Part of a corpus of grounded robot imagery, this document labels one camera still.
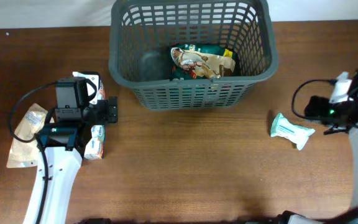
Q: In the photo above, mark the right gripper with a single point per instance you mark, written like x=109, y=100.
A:
x=316, y=106

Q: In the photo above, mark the Kleenex tissue multipack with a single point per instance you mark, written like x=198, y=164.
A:
x=94, y=147

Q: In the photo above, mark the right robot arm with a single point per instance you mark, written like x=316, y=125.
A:
x=350, y=216

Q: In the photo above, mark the green Nescafe coffee bag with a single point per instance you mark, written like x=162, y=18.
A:
x=204, y=48

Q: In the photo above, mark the grey plastic basket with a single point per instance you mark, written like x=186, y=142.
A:
x=144, y=32

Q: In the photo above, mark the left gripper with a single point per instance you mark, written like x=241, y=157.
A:
x=104, y=106

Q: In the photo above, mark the beige brown snack pouch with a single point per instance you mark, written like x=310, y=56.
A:
x=196, y=64

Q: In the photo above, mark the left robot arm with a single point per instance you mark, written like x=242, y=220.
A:
x=63, y=147

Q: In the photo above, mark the beige powder pouch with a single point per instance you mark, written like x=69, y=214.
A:
x=22, y=155

